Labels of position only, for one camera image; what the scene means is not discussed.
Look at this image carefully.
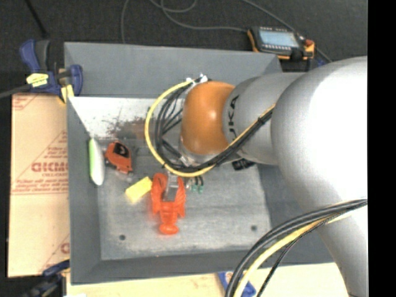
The orange-red toy lobster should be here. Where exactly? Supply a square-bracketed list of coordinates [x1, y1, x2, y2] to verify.
[150, 172, 187, 236]

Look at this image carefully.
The yellow sponge block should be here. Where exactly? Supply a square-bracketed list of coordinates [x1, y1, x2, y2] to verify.
[124, 176, 153, 204]

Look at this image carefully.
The grey metal bin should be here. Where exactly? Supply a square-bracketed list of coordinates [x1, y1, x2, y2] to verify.
[63, 41, 335, 285]

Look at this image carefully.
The orange and black tape measure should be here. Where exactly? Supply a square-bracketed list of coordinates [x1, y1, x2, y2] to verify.
[104, 140, 134, 174]

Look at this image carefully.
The white and green oval object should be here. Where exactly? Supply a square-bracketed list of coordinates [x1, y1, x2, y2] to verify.
[88, 137, 106, 186]

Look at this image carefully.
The brown cardboard board, red print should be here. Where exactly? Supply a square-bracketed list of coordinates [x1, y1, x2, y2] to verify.
[6, 92, 71, 278]

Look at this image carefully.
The black cylinder on white bracket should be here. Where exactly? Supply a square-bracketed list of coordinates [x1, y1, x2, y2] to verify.
[231, 158, 256, 171]

